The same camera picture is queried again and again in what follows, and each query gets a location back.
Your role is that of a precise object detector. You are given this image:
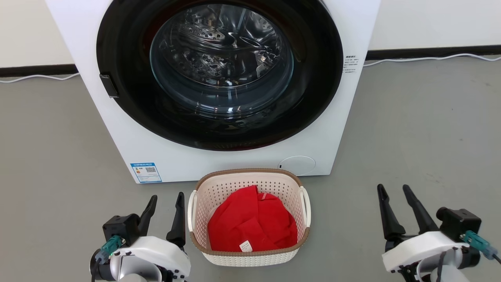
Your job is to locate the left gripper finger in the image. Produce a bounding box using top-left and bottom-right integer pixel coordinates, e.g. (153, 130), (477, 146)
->
(137, 195), (158, 237)
(166, 192), (187, 248)

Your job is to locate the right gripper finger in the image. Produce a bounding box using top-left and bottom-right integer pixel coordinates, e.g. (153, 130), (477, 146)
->
(377, 184), (407, 240)
(402, 184), (440, 235)

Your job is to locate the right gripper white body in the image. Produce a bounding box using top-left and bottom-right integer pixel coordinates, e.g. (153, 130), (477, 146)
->
(382, 231), (470, 273)

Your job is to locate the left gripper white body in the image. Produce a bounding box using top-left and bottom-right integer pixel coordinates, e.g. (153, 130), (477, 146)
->
(117, 236), (191, 282)

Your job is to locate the cream perforated laundry basket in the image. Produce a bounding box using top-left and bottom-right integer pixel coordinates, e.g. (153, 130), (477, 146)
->
(187, 168), (312, 267)

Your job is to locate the blue energy label sticker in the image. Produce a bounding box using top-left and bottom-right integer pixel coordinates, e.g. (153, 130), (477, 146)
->
(130, 162), (162, 184)

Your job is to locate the red garment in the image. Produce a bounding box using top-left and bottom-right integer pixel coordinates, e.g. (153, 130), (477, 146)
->
(207, 185), (298, 252)

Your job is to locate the white front-load washing machine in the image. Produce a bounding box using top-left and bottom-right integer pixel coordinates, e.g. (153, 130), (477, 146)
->
(45, 0), (381, 184)

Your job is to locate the round white filter cover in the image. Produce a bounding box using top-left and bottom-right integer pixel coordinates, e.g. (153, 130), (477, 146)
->
(278, 155), (316, 176)

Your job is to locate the black round glass door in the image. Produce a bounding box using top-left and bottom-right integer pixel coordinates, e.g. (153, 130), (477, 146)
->
(96, 0), (344, 152)

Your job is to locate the small printed text sticker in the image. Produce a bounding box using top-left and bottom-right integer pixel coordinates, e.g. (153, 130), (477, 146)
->
(343, 55), (359, 74)

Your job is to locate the steel washing drum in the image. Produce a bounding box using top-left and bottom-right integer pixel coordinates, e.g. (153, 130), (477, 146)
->
(150, 4), (294, 119)

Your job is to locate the teal left cable connector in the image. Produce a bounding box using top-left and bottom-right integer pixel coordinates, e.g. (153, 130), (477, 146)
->
(95, 235), (123, 263)

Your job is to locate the teal cable connector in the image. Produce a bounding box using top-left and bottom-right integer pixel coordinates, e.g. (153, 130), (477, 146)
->
(460, 230), (492, 260)
(95, 235), (123, 263)

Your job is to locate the teal right cable connector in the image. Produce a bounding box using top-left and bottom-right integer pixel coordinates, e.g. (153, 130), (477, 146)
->
(460, 230), (492, 260)

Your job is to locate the black door latch handle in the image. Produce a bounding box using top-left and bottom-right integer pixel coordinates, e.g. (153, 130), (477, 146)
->
(99, 74), (119, 99)

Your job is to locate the white floor cable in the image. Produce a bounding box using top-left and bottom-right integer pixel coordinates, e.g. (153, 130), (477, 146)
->
(363, 53), (501, 67)
(0, 72), (80, 84)

